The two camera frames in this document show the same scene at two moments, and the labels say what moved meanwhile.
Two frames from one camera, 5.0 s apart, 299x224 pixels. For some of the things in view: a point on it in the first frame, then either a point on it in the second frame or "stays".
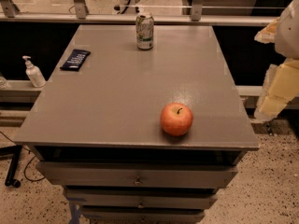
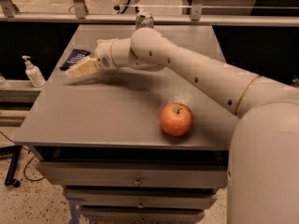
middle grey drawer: x=141 y=198 stays
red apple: x=176 y=119 stays
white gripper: x=289 y=35 -> x=103 y=55
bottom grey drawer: x=142 y=214 stays
